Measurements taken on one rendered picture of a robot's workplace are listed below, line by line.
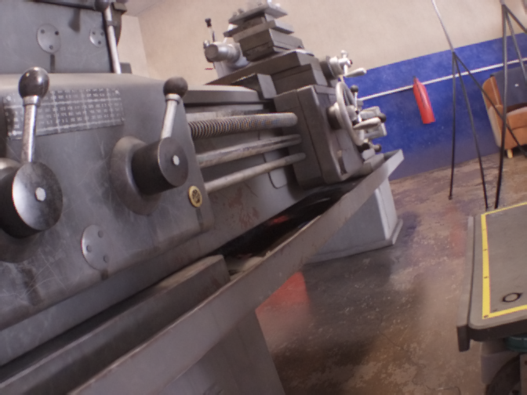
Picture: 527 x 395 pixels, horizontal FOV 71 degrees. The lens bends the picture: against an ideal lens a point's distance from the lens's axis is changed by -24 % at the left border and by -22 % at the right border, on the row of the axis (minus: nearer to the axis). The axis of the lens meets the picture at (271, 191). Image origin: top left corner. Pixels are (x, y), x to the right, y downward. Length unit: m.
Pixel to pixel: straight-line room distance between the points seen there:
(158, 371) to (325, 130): 1.00
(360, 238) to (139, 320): 1.99
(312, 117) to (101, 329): 0.96
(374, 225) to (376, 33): 3.39
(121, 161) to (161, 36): 6.23
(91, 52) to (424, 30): 4.95
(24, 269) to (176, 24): 6.29
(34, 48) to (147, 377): 0.50
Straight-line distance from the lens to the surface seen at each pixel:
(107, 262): 0.50
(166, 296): 0.76
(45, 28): 0.73
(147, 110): 0.63
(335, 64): 1.53
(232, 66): 1.92
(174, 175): 0.53
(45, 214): 0.38
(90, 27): 0.81
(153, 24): 6.90
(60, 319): 0.66
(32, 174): 0.38
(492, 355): 0.92
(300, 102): 1.39
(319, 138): 1.37
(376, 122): 1.33
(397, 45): 5.48
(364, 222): 2.54
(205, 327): 0.62
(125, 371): 0.50
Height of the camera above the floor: 0.62
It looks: 4 degrees down
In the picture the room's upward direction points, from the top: 16 degrees counter-clockwise
